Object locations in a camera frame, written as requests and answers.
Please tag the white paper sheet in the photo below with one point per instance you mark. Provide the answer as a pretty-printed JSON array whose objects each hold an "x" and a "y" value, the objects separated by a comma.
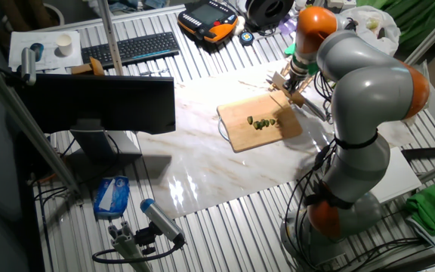
[{"x": 47, "y": 60}]

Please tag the steel cleaver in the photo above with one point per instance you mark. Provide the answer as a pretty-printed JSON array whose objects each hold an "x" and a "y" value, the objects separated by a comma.
[{"x": 278, "y": 81}]

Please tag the aluminium profile stub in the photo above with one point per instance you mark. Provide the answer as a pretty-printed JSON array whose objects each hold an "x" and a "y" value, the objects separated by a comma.
[{"x": 125, "y": 245}]

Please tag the white round bin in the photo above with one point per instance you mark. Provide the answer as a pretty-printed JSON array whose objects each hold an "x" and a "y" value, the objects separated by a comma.
[{"x": 57, "y": 13}]

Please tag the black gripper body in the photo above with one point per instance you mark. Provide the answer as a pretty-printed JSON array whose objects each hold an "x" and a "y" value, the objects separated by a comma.
[{"x": 295, "y": 77}]

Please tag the long aluminium bar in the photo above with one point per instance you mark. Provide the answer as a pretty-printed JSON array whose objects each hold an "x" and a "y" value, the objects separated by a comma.
[{"x": 434, "y": 34}]

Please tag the silver camera on pole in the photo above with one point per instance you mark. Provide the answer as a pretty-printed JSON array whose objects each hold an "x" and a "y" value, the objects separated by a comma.
[{"x": 28, "y": 66}]

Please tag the slanted aluminium frame bar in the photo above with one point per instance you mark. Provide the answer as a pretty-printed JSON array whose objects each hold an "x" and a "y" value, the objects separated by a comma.
[{"x": 26, "y": 120}]

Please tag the black computer monitor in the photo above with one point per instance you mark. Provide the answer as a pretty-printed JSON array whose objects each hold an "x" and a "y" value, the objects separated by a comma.
[{"x": 96, "y": 104}]

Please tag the white flat box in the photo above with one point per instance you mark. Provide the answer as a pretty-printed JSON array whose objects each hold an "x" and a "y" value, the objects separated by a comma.
[{"x": 398, "y": 174}]

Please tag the purple plastic bag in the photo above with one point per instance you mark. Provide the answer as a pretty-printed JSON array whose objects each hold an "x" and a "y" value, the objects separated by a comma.
[{"x": 287, "y": 26}]

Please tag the blue tissue pack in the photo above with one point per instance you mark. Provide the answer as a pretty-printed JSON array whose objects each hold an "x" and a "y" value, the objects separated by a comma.
[{"x": 111, "y": 196}]

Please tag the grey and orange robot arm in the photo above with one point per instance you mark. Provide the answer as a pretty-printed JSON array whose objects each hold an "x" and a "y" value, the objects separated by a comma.
[{"x": 368, "y": 87}]

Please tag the orange and black teach pendant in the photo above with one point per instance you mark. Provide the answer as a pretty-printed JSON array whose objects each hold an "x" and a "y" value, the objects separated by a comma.
[{"x": 210, "y": 19}]

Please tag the brown cardboard piece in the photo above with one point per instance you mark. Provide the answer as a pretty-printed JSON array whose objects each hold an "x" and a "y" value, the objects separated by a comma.
[{"x": 89, "y": 67}]

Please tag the white paper cup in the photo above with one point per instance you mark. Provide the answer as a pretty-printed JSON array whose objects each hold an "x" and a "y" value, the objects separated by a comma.
[{"x": 65, "y": 45}]

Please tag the green wrist mount plate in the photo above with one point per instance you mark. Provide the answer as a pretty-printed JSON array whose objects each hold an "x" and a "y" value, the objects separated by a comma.
[{"x": 289, "y": 49}]

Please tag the cut cucumber slice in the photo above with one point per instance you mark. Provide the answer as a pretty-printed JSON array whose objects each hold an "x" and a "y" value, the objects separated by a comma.
[
  {"x": 250, "y": 120},
  {"x": 262, "y": 123},
  {"x": 256, "y": 125},
  {"x": 267, "y": 122}
]

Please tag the black keyboard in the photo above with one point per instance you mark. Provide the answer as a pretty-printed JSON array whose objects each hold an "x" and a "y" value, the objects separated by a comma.
[{"x": 130, "y": 49}]

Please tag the dark blue mouse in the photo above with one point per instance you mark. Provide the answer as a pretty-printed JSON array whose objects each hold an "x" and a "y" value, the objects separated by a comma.
[{"x": 38, "y": 51}]

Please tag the green curtain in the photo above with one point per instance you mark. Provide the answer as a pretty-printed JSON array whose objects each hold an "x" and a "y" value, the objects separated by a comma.
[{"x": 425, "y": 19}]

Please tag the green cloth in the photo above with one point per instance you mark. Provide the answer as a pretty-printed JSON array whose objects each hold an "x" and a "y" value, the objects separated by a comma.
[{"x": 432, "y": 208}]

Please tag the wooden peg knife rack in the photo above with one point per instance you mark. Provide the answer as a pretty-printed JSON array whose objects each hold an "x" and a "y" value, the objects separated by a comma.
[{"x": 286, "y": 69}]

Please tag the white plastic bag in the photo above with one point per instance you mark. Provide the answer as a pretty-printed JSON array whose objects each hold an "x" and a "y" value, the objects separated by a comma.
[{"x": 380, "y": 30}]

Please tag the black flat bar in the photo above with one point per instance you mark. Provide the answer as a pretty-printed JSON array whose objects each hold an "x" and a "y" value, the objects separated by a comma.
[{"x": 429, "y": 152}]

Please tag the silver camera with blue cap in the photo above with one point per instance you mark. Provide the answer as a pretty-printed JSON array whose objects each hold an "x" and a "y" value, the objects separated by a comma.
[{"x": 162, "y": 221}]

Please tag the upright aluminium post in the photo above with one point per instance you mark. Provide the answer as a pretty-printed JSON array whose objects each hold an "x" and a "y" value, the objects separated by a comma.
[{"x": 110, "y": 38}]

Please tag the white rounded toy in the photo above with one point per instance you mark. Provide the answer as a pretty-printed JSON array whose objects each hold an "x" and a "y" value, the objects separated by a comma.
[{"x": 239, "y": 25}]

